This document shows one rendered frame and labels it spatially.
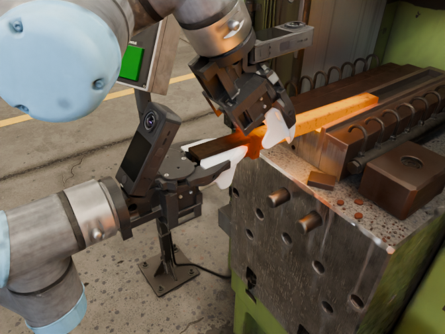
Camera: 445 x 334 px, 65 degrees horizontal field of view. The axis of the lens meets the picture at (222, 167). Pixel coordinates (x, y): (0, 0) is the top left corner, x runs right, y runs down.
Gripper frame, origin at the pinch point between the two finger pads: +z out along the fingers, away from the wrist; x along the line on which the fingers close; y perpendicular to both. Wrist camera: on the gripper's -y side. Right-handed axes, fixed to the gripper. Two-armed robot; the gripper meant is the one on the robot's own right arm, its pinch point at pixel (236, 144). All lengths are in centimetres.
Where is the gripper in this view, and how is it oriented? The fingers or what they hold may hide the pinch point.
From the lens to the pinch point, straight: 52.1
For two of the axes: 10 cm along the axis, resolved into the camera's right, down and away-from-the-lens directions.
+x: 5.8, 4.8, -6.6
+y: -0.1, 8.1, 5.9
